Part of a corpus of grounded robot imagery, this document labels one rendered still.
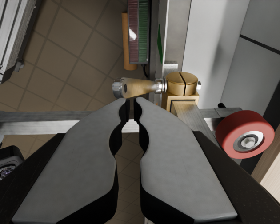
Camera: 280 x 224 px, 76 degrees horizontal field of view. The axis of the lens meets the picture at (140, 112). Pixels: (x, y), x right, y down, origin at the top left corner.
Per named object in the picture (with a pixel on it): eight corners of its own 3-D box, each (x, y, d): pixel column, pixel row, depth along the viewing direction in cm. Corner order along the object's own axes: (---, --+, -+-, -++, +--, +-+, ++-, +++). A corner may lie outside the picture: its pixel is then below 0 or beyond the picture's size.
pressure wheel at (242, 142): (198, 120, 39) (218, 162, 30) (205, 88, 35) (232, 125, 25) (233, 120, 40) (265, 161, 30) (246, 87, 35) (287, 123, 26)
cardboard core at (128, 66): (124, 70, 107) (121, 13, 90) (124, 65, 114) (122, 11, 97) (137, 70, 107) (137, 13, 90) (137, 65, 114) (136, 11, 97)
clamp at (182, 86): (158, 132, 38) (162, 150, 34) (163, 71, 30) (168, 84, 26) (185, 131, 38) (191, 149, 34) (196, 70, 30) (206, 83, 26)
